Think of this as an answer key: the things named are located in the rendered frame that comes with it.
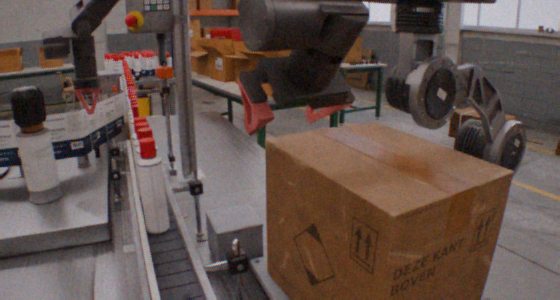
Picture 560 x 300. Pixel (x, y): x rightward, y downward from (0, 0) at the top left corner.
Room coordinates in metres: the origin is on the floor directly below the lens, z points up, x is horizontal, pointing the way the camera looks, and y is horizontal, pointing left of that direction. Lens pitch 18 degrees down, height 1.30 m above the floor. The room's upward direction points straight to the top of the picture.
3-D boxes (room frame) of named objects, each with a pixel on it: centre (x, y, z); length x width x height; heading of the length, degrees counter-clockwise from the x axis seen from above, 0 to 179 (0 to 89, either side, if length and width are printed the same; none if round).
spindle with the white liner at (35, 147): (0.83, 0.63, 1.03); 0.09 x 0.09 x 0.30
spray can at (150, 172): (0.70, 0.27, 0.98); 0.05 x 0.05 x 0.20
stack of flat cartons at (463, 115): (4.19, -2.49, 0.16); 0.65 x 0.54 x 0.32; 36
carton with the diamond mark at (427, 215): (0.52, -0.15, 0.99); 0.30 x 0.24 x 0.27; 28
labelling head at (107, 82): (1.37, 0.66, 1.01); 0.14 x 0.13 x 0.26; 24
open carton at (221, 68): (3.60, 0.49, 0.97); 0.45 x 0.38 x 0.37; 124
